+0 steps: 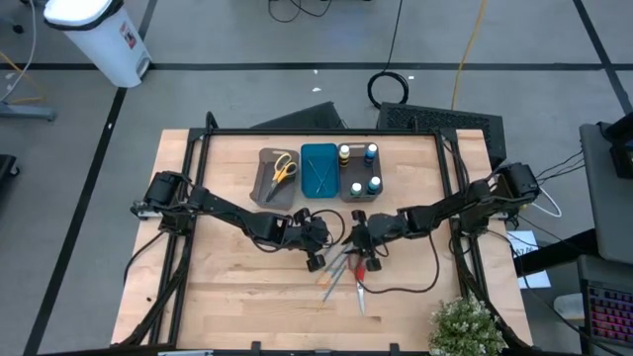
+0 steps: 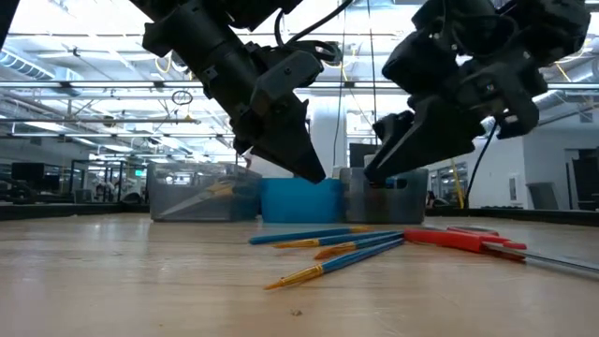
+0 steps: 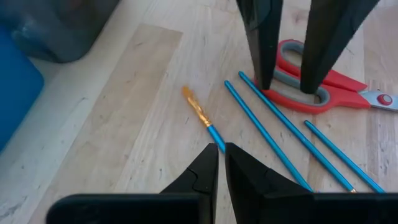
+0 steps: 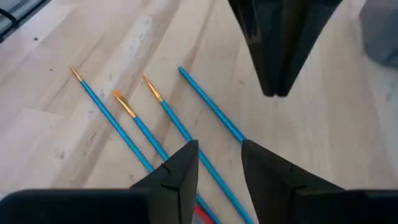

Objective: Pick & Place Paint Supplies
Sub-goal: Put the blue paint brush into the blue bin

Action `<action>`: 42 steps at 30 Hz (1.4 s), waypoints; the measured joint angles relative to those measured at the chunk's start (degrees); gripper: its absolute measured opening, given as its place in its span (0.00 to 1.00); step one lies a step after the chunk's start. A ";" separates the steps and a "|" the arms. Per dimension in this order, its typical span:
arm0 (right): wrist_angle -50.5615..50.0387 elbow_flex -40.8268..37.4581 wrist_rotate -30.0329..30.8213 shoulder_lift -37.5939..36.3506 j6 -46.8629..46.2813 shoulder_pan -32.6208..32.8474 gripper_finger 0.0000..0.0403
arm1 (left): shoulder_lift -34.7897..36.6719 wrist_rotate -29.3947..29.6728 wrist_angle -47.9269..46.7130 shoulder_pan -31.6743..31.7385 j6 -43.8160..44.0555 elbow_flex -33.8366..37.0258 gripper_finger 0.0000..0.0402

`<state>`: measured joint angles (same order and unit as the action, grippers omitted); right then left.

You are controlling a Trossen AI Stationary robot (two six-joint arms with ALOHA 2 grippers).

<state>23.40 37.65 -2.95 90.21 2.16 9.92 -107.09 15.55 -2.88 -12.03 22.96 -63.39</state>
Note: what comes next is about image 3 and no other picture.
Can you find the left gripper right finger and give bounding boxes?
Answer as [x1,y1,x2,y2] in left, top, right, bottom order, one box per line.
[224,142,315,224]

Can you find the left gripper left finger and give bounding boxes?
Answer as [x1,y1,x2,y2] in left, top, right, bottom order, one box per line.
[160,142,220,224]

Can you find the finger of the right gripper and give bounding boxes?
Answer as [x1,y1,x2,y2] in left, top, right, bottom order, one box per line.
[236,0,284,91]
[300,0,382,95]

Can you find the red handled scissors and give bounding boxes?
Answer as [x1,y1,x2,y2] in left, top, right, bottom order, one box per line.
[253,39,398,115]

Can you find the grey translucent plastic bin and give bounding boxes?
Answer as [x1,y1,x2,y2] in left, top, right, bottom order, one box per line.
[0,0,121,64]

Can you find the blue plastic bin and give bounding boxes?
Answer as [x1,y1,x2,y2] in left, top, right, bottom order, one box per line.
[0,23,45,153]

